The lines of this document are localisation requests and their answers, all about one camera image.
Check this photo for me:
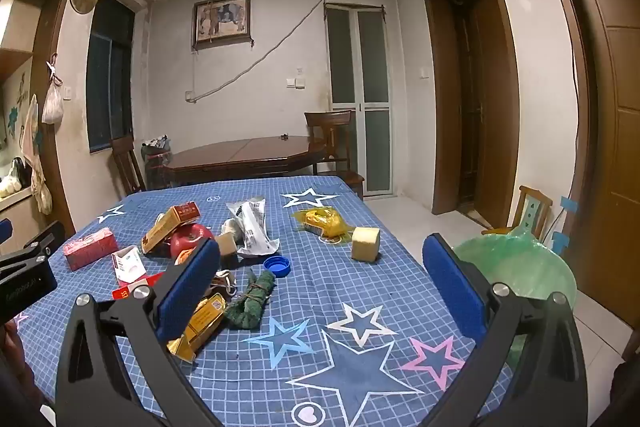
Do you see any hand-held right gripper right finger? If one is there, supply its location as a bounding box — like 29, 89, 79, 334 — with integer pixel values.
421, 233, 588, 427

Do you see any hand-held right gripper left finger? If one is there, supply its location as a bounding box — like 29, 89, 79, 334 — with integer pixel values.
55, 237, 223, 427

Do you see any red packet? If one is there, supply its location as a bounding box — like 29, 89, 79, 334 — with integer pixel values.
112, 272, 166, 303

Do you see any beige sponge block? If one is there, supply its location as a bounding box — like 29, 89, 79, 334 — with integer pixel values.
215, 232, 238, 256

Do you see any bin with green bag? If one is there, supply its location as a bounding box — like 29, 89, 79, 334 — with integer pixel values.
450, 227, 579, 370

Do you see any silver plastic packet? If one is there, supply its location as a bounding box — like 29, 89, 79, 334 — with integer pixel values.
226, 200, 281, 258

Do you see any blue bottle cap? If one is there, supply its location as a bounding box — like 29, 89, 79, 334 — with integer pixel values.
263, 255, 292, 278

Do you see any yellow sponge cube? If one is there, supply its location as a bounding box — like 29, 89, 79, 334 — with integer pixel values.
351, 227, 382, 263

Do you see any gold foil packet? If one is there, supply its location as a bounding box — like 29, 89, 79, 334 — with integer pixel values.
167, 294, 227, 363

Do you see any red tissue pack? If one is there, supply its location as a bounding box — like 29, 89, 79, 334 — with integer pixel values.
63, 228, 120, 272

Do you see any red apple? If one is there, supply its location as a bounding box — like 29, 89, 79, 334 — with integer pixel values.
170, 223, 216, 260

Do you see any green tied bundle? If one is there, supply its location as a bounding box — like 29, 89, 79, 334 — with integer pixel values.
225, 269, 277, 332

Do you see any white medicine box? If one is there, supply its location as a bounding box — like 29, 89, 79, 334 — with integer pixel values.
111, 245, 147, 284

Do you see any hanging pale cloth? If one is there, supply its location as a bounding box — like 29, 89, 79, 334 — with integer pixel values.
20, 94, 53, 215

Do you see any dark wooden chair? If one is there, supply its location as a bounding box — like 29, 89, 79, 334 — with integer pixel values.
110, 134, 147, 194
304, 110, 357, 175
336, 173, 366, 200

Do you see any small wooden chair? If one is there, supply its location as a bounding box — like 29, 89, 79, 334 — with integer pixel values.
481, 185, 553, 243

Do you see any blue star-print tablecloth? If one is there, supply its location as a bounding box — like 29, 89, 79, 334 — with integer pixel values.
15, 175, 516, 427

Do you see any hanging plastic bag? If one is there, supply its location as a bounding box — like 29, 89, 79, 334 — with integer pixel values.
41, 57, 66, 125

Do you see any dark bag of items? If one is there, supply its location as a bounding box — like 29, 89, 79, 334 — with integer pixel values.
141, 134, 173, 190

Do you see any yellow plastic bag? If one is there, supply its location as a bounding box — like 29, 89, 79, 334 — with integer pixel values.
291, 206, 356, 244

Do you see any dark wooden dining table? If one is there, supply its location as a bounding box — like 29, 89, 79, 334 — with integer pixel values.
162, 135, 327, 188

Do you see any dark window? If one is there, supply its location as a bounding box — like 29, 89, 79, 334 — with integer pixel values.
86, 0, 136, 154

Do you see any dark wooden doorway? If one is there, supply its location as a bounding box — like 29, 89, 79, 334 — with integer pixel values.
422, 0, 523, 228

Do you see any frosted glass door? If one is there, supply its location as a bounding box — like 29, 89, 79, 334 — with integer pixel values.
324, 3, 392, 198

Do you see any brown wooden door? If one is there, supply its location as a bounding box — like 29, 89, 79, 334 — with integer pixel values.
526, 0, 640, 333

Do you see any white string bundle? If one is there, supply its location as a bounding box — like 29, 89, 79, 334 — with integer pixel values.
210, 271, 238, 295

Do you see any wooden wall cabinet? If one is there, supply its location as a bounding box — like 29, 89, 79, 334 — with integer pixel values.
0, 0, 76, 248

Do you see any wall cable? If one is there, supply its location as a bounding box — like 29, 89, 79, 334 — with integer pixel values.
185, 0, 326, 104

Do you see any framed wall picture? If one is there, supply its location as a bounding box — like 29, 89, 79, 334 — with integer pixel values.
192, 0, 252, 48

